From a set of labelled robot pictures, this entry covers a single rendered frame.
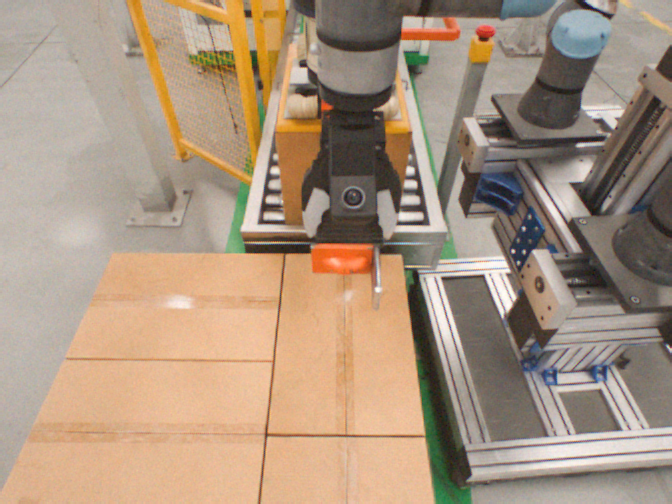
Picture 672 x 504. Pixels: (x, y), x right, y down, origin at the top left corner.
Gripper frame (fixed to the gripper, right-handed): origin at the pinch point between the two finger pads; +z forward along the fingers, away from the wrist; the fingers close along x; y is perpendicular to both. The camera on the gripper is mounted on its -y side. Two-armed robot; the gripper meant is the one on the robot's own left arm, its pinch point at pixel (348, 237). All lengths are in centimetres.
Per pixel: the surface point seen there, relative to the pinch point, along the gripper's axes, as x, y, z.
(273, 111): 33, 138, 65
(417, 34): -15, 64, 0
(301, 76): 11, 59, 8
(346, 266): 0.3, -5.2, -0.5
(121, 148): 108, 129, 80
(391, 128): -9.5, 43.6, 11.8
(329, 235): 2.4, -1.8, -2.2
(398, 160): -16, 69, 39
